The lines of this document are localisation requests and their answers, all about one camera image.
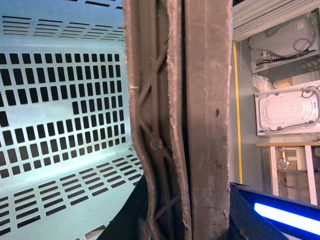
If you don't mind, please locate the brown flat left gripper right finger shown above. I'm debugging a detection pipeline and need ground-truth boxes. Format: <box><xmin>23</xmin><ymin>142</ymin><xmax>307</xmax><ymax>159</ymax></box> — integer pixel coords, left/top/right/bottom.
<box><xmin>184</xmin><ymin>0</ymin><xmax>233</xmax><ymax>240</ymax></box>

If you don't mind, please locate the upper white appliance back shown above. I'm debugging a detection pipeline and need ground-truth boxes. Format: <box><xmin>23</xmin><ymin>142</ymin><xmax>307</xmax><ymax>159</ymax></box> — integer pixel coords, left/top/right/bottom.
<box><xmin>248</xmin><ymin>8</ymin><xmax>320</xmax><ymax>81</ymax></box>

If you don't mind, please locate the black front display tray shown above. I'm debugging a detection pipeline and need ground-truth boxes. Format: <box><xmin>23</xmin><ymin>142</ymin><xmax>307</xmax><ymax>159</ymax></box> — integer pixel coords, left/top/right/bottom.
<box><xmin>98</xmin><ymin>171</ymin><xmax>320</xmax><ymax>240</ymax></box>

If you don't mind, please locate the white appliance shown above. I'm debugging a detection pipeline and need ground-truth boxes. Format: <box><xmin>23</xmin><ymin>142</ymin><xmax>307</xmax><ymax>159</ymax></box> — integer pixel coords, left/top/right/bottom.
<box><xmin>254</xmin><ymin>80</ymin><xmax>320</xmax><ymax>138</ymax></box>
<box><xmin>248</xmin><ymin>8</ymin><xmax>320</xmax><ymax>81</ymax></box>

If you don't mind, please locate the light blue plastic basket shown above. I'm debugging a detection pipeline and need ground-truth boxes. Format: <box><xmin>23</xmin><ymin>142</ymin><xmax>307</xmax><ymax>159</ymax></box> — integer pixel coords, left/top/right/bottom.
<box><xmin>0</xmin><ymin>0</ymin><xmax>143</xmax><ymax>240</ymax></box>

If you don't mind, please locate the wooden white shelf unit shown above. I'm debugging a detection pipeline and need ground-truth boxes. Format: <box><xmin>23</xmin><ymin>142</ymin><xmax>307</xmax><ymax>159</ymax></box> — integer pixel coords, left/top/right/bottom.
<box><xmin>256</xmin><ymin>141</ymin><xmax>320</xmax><ymax>206</ymax></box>

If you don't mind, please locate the lower white appliance back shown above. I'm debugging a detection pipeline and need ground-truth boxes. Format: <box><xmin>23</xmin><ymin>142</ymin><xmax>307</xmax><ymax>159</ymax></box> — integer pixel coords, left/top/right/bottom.
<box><xmin>254</xmin><ymin>80</ymin><xmax>320</xmax><ymax>138</ymax></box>

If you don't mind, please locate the brown ribbed left gripper left finger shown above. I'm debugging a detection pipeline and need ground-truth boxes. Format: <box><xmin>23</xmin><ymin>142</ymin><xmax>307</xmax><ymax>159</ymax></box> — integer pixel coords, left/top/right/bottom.
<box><xmin>123</xmin><ymin>0</ymin><xmax>192</xmax><ymax>240</ymax></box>

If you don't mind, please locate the crumpled clear plastic bag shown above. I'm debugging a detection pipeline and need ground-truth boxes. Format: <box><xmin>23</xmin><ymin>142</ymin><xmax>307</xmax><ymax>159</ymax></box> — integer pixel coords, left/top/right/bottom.
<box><xmin>252</xmin><ymin>73</ymin><xmax>273</xmax><ymax>93</ymax></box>

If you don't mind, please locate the white vertical curtain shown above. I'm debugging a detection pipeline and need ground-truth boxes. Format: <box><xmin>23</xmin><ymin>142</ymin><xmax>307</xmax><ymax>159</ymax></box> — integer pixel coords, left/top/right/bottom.
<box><xmin>232</xmin><ymin>0</ymin><xmax>320</xmax><ymax>42</ymax></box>

